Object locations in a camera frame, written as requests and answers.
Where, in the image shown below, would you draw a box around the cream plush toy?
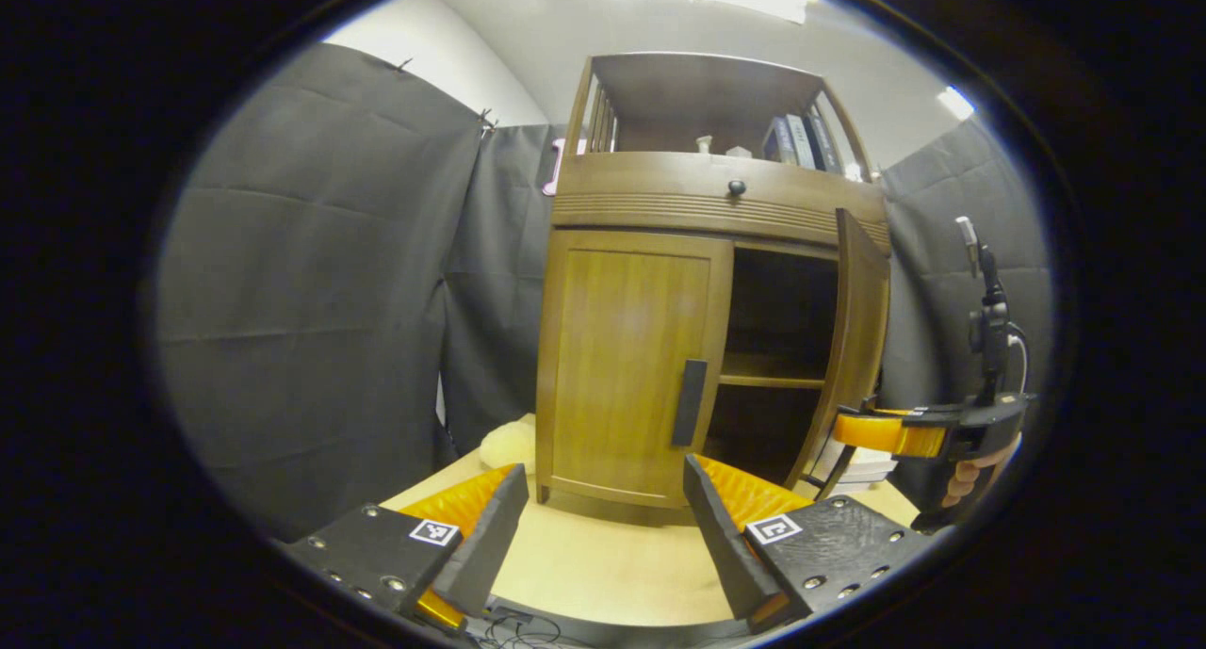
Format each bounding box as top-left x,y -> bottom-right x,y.
479,418 -> 538,476

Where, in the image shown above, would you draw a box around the thin black cables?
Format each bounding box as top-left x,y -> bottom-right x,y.
462,611 -> 566,649

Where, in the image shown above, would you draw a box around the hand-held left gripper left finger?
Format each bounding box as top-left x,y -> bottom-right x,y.
283,462 -> 530,631

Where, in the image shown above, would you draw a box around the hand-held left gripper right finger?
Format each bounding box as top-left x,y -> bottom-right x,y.
683,453 -> 934,631

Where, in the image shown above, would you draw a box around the dark blue book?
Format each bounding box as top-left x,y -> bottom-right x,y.
761,117 -> 797,165

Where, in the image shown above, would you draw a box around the wooden double-door shoe cabinet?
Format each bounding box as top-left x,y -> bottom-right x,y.
535,52 -> 894,527

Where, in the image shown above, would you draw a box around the wooden cabinet drawer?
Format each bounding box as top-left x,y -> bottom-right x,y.
551,152 -> 891,254

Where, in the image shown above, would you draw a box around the wooden cabinet door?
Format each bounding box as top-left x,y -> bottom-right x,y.
787,208 -> 891,499
537,227 -> 736,511

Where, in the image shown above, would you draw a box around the grey book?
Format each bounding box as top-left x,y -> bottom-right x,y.
787,114 -> 817,170

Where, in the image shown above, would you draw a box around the black book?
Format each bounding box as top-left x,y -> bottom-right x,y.
806,112 -> 844,174

